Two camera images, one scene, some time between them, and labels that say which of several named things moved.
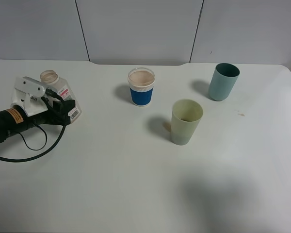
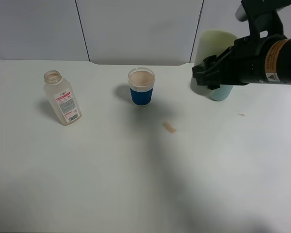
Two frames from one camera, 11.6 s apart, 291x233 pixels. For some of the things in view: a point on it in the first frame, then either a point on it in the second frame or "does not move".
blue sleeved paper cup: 141,81 does not move
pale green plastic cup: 186,115 to 208,44
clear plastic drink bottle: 50,78 does not move
